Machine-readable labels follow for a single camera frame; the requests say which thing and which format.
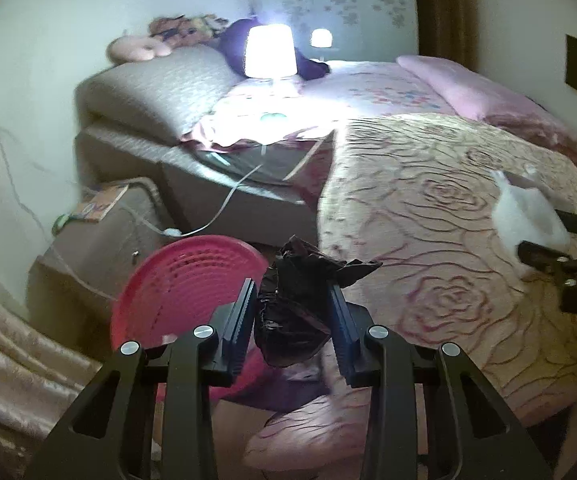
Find plush toy pile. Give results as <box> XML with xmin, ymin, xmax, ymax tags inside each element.
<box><xmin>148</xmin><ymin>14</ymin><xmax>232</xmax><ymax>46</ymax></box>

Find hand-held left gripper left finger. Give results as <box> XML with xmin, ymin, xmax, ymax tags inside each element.
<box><xmin>33</xmin><ymin>277</ymin><xmax>259</xmax><ymax>480</ymax></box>

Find beige embossed cloth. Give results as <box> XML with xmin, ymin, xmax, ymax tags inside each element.
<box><xmin>0</xmin><ymin>279</ymin><xmax>102</xmax><ymax>442</ymax></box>

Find pink floral bed sheet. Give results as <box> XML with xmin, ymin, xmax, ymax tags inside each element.
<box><xmin>180</xmin><ymin>60</ymin><xmax>460</xmax><ymax>149</ymax></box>

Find purple garment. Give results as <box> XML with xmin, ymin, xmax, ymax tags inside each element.
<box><xmin>216</xmin><ymin>17</ymin><xmax>331</xmax><ymax>81</ymax></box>

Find white cloth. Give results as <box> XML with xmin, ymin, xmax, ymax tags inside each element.
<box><xmin>491</xmin><ymin>165</ymin><xmax>572</xmax><ymax>279</ymax></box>

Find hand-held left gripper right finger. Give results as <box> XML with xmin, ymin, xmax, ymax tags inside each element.
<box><xmin>326</xmin><ymin>282</ymin><xmax>555</xmax><ymax>480</ymax></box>

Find thin hanging cables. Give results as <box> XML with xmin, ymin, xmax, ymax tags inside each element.
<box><xmin>0</xmin><ymin>130</ymin><xmax>55</xmax><ymax>237</ymax></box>

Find rose pattern bedspread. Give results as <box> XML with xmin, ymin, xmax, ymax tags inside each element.
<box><xmin>243</xmin><ymin>112</ymin><xmax>577</xmax><ymax>480</ymax></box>

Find white table lamp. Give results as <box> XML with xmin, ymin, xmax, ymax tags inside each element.
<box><xmin>243</xmin><ymin>24</ymin><xmax>299</xmax><ymax>127</ymax></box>

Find pink plastic basket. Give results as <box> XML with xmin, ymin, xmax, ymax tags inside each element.
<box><xmin>110</xmin><ymin>236</ymin><xmax>270</xmax><ymax>402</ymax></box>

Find pink stuffed toy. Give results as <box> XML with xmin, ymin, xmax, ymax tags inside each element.
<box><xmin>107</xmin><ymin>35</ymin><xmax>172</xmax><ymax>65</ymax></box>

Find grey quilted mattress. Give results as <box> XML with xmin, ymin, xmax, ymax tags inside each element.
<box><xmin>74</xmin><ymin>47</ymin><xmax>250</xmax><ymax>144</ymax></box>

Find thin book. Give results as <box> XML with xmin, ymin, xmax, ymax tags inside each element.
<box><xmin>79</xmin><ymin>185</ymin><xmax>130</xmax><ymax>224</ymax></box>

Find dark brown wrapper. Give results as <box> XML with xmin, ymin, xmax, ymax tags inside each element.
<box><xmin>254</xmin><ymin>234</ymin><xmax>384</xmax><ymax>369</ymax></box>

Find floral sliding wardrobe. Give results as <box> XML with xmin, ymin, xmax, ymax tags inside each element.
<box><xmin>251</xmin><ymin>0</ymin><xmax>417</xmax><ymax>64</ymax></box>

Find dark wooden door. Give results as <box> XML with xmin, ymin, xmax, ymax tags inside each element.
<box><xmin>413</xmin><ymin>0</ymin><xmax>480</xmax><ymax>72</ymax></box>

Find brown bed base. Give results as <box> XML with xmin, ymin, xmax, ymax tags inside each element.
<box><xmin>75</xmin><ymin>122</ymin><xmax>320</xmax><ymax>247</ymax></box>

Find white cable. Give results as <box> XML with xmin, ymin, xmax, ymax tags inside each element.
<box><xmin>132</xmin><ymin>145</ymin><xmax>280</xmax><ymax>239</ymax></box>

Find pink pillow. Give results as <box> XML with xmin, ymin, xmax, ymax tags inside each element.
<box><xmin>397</xmin><ymin>55</ymin><xmax>577</xmax><ymax>162</ymax></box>

